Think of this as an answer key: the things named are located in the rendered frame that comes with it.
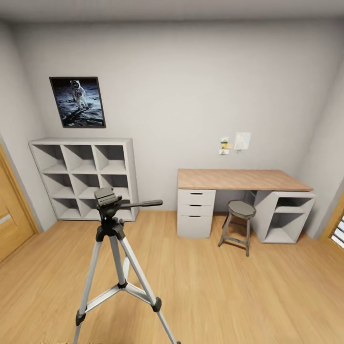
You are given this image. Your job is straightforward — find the camera tripod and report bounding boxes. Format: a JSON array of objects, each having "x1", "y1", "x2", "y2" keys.
[{"x1": 73, "y1": 187, "x2": 181, "y2": 344}]

